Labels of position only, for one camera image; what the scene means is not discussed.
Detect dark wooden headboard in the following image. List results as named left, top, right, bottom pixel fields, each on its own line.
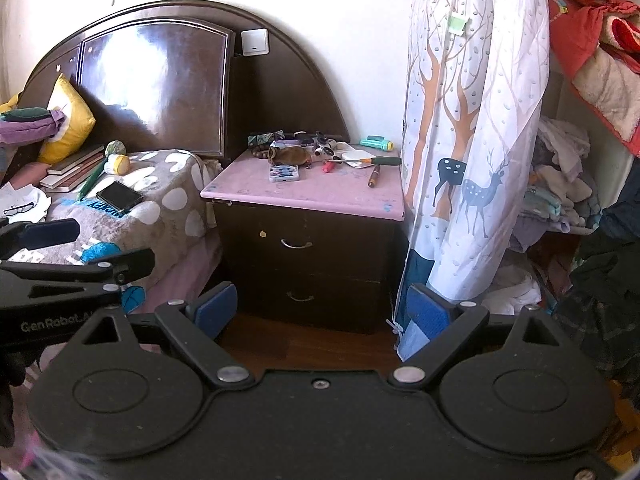
left=14, top=0, right=351, bottom=173

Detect brown plush toy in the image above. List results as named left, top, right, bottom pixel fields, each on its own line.
left=269, top=143, right=313, bottom=167

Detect nightstand drawer with metal handle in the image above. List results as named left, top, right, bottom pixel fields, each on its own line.
left=216, top=205, right=402, bottom=283
left=232, top=271, right=397, bottom=335

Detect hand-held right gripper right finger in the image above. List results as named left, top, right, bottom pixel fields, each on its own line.
left=387, top=284, right=581, bottom=391

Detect teal flashlight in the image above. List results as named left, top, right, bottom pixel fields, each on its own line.
left=359, top=134, right=396, bottom=152

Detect white crumpled cloth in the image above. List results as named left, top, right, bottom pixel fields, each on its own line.
left=481, top=264, right=545, bottom=317

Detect black smartphone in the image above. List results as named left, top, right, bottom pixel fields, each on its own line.
left=95, top=180, right=145, bottom=212

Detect stack of books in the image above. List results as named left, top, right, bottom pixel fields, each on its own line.
left=39, top=162, right=103, bottom=194

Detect green plastic stick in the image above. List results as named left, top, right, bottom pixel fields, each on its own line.
left=76, top=159, right=109, bottom=199

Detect dark hanging clothes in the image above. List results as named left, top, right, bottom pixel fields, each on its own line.
left=554, top=160, right=640, bottom=391

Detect printed flat small box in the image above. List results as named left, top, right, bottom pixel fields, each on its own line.
left=268, top=163, right=301, bottom=184

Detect white wall switch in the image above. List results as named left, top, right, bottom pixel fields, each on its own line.
left=241, top=29, right=270, bottom=57

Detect purple folded cloth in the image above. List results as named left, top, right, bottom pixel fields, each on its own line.
left=0, top=106, right=67, bottom=147

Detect dark nightstand with pink top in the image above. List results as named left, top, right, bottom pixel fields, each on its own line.
left=199, top=144, right=406, bottom=336

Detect red fleece blanket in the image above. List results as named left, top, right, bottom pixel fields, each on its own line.
left=544, top=0, right=640, bottom=157

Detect black handled scissors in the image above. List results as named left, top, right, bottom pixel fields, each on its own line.
left=313, top=141, right=344, bottom=161

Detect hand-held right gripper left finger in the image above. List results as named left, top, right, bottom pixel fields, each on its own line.
left=60, top=282, right=253, bottom=391

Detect dark cover book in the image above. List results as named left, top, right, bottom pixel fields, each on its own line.
left=61, top=143, right=106, bottom=173

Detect deer print wardrobe curtain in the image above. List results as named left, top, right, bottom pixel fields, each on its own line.
left=394, top=0, right=551, bottom=362

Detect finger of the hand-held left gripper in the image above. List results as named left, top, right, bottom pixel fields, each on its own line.
left=0, top=218, right=81, bottom=261
left=0, top=248, right=156, bottom=312

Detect brown cover book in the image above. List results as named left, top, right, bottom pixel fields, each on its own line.
left=46, top=152, right=107, bottom=183

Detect green handled screwdriver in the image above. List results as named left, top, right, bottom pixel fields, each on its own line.
left=327, top=156, right=403, bottom=168

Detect pile of light clothes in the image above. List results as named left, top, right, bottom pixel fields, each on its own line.
left=512, top=114, right=607, bottom=253

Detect grey spotted blanket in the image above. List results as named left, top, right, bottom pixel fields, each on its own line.
left=27, top=148, right=224, bottom=313

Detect yellow pillow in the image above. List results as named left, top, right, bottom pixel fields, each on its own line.
left=0, top=73, right=96, bottom=165

